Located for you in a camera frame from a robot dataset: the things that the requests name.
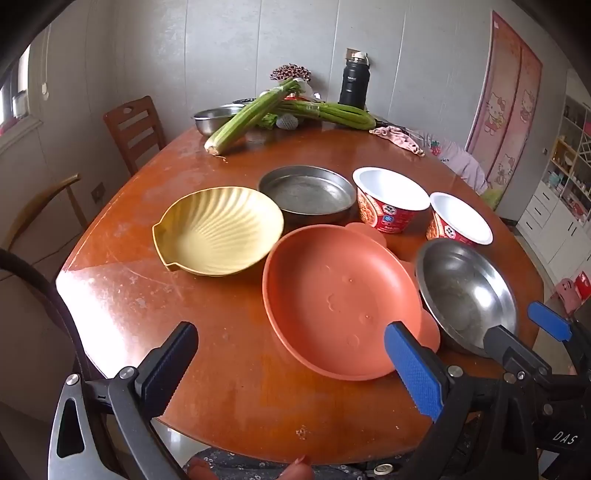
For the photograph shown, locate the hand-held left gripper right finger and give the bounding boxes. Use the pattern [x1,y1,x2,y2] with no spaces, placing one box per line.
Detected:
[384,322,555,480]

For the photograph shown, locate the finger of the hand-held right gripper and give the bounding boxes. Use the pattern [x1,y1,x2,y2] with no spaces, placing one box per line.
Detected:
[527,302,591,370]
[483,324,552,376]

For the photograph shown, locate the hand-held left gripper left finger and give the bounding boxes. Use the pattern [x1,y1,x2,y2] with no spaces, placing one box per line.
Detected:
[48,322,199,480]

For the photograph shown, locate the orange plastic plate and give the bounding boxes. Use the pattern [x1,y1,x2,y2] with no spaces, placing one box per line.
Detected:
[262,222,440,381]

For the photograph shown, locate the red paper bowl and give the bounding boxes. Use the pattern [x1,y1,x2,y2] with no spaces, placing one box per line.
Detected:
[426,192,494,247]
[352,167,431,234]

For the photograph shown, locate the yellow shell-shaped bowl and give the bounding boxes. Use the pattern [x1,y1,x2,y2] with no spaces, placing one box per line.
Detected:
[152,186,284,278]

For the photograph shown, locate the metal pan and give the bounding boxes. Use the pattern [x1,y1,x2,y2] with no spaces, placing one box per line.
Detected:
[257,165,357,229]

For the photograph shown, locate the person's left hand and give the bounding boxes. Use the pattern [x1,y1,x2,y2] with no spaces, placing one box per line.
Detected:
[185,455,315,480]

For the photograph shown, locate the white storage cabinet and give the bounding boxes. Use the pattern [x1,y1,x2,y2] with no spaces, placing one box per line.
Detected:
[515,95,591,278]

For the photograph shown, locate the pink strawberry print garment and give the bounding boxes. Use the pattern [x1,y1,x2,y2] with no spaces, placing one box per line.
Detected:
[416,131,490,195]

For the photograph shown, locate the curved-back wooden chair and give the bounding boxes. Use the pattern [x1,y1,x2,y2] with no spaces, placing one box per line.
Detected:
[0,173,90,268]

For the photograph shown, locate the pink frilly cloth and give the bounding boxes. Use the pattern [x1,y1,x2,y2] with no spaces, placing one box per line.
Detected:
[369,126,426,158]

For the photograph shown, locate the deep stainless steel bowl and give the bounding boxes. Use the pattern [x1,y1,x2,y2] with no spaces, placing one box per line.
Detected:
[193,105,245,137]

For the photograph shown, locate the brown slatted wooden chair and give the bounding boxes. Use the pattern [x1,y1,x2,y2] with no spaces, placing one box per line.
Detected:
[102,95,167,176]

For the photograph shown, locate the celery bunch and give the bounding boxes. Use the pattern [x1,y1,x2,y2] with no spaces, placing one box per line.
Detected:
[274,99,377,131]
[204,78,303,156]

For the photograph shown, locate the black thermos bottle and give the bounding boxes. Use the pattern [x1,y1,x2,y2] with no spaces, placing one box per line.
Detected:
[338,52,370,110]

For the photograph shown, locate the window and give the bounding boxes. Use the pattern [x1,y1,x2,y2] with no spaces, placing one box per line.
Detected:
[0,41,44,153]

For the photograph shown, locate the black cable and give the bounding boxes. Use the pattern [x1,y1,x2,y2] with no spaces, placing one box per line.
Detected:
[0,248,93,384]

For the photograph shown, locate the hanging white pull cord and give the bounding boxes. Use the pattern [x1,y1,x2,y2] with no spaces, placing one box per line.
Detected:
[39,28,51,100]

